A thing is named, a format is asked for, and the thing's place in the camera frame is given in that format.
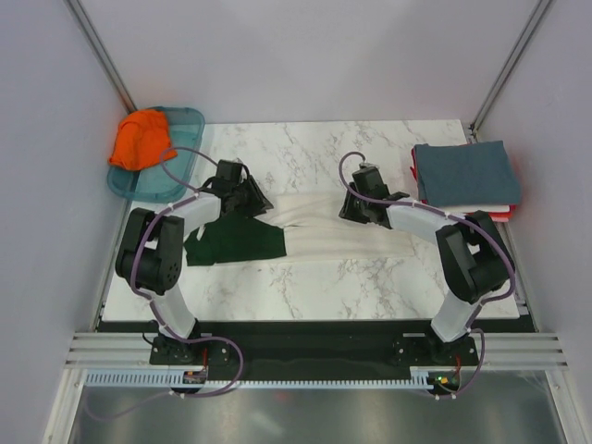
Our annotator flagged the white and green t shirt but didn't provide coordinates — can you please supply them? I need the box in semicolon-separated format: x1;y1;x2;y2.
184;193;414;266

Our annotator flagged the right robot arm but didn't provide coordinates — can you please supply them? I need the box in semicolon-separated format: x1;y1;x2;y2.
339;163;515;364

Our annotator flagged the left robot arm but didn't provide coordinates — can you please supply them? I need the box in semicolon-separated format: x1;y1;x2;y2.
115;160;287;364

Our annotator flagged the teal plastic bin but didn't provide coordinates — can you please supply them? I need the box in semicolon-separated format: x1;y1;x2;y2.
106;106;204;204

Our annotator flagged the orange crumpled t shirt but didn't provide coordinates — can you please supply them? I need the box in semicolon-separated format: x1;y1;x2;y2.
108;108;178;171

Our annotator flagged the folded grey-blue t shirt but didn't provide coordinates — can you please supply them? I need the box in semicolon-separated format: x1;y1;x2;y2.
412;141;522;207

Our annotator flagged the folded white t shirt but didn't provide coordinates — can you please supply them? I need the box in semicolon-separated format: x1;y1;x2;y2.
434;204;512;218

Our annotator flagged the folded red t shirt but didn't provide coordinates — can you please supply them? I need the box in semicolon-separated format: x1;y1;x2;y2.
409;159;515;224

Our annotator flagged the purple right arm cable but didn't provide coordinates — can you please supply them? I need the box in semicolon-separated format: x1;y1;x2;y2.
339;151;517;399

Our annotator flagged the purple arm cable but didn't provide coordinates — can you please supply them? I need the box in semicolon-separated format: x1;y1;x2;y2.
339;151;517;399
129;147;244;399

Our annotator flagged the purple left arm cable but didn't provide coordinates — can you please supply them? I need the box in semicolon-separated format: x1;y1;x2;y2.
129;147;244;399

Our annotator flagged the right aluminium frame post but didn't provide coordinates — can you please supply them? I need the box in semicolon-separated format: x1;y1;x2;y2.
463;0;555;141

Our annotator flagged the aluminium frame post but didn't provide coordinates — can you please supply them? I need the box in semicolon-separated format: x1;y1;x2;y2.
463;0;555;141
64;0;137;114

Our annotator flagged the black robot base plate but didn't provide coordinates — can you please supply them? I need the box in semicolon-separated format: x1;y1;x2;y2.
150;320;479;379

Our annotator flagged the white slotted cable duct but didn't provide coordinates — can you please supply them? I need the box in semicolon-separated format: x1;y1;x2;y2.
85;364;482;389

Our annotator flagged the left aluminium frame post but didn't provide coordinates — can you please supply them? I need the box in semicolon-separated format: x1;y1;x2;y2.
64;0;137;114

